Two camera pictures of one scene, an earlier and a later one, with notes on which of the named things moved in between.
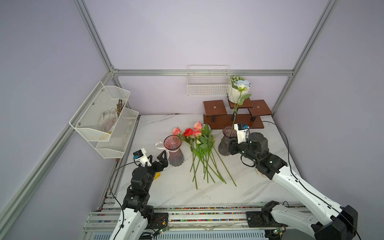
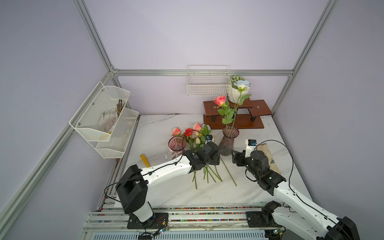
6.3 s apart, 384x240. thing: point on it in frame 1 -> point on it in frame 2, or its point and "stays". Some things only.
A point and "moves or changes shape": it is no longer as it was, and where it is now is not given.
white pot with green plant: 235,94 stays
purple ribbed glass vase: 229,131 stays
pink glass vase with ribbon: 172,144 moves or changes shape
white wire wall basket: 209,80 stays
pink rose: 198,127 -> 226,111
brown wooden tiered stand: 246,111 stays
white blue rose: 241,85 stays
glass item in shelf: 107,120 stays
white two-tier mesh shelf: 103,120 stays
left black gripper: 163,163 -> 215,159
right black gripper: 233,145 -> 240,155
